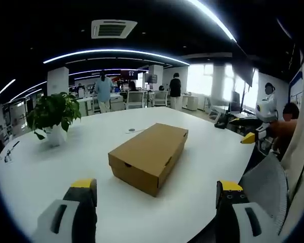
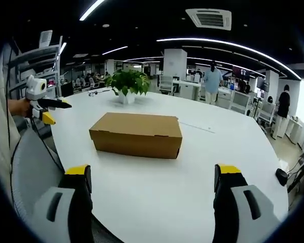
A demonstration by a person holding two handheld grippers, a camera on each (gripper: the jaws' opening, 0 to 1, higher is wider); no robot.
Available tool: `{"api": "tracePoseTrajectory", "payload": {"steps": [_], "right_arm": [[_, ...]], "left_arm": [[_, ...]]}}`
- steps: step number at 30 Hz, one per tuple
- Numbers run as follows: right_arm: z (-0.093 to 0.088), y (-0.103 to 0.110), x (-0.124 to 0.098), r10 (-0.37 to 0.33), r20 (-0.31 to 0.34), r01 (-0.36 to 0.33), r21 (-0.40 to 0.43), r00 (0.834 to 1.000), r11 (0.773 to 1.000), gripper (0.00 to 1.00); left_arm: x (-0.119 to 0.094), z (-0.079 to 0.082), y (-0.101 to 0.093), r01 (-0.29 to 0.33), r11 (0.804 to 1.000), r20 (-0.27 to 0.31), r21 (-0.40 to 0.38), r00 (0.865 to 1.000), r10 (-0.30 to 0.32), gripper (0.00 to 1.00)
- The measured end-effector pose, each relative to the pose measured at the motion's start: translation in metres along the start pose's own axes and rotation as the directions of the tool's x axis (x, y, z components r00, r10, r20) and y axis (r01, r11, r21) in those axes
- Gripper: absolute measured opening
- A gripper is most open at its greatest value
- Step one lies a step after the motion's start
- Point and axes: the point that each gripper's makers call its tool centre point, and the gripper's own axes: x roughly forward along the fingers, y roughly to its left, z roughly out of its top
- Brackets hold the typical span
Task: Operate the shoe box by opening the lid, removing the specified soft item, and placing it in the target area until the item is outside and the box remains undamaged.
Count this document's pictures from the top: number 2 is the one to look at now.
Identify person's left hand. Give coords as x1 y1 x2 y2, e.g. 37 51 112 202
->
8 98 31 117

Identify ceiling air conditioner vent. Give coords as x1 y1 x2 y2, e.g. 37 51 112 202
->
185 8 232 31

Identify black cable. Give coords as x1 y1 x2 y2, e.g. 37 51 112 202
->
27 116 66 175

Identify brown cardboard shoe box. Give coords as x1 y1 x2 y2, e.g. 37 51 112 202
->
89 112 183 159

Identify white office chair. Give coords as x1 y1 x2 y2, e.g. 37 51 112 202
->
229 90 251 114
257 102 277 132
159 75 177 94

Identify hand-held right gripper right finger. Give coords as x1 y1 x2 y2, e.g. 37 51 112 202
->
212 163 286 243

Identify grey metal shelf rack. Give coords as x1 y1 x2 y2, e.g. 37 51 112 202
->
7 30 64 102

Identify green potted plant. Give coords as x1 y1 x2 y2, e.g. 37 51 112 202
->
103 68 151 97

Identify black office chair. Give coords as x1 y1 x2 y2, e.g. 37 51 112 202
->
276 159 304 194

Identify long ceiling light strip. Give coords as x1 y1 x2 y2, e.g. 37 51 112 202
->
156 37 301 80

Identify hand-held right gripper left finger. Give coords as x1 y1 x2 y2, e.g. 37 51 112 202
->
32 164 94 243

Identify white plant pot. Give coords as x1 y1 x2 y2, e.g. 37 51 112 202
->
118 90 136 104

